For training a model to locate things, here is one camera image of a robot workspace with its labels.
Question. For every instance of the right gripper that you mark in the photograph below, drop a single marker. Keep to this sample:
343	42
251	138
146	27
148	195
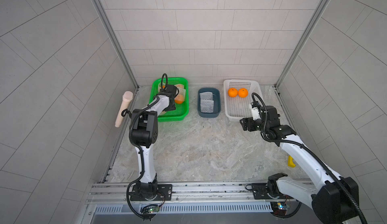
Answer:
250	124

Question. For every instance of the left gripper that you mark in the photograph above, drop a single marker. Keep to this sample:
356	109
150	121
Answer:
171	108

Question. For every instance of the white foam net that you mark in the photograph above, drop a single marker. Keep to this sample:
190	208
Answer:
207	106
206	96

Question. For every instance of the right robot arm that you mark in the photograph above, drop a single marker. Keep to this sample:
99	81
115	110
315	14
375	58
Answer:
333	198

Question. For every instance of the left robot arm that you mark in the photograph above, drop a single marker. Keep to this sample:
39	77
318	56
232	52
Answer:
144	132

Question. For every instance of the green plastic basket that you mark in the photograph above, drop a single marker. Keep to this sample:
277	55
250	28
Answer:
181	109

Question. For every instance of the white plastic basket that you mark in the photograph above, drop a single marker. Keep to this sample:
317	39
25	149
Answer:
237	108

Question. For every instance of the beige microphone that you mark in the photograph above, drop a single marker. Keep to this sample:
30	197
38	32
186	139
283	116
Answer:
126	100

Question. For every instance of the dark blue plastic tub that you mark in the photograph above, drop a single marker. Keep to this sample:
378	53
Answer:
217	103

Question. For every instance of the yellow plastic block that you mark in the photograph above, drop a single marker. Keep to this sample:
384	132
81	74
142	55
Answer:
290	162

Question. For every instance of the right green circuit board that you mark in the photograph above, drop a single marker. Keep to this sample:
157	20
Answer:
280	208

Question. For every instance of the green circuit board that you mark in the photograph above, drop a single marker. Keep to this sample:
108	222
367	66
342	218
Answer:
280	208
150	209

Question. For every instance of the left green circuit board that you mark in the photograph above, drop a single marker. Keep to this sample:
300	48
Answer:
150	209

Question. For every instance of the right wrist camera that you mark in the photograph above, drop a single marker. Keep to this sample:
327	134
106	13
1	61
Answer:
255	113

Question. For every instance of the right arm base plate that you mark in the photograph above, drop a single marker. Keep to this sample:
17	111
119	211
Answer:
260	192

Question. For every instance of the aluminium rail frame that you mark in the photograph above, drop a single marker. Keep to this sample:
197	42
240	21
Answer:
187	198

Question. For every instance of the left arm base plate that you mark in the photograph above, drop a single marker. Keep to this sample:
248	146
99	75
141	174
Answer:
163	192

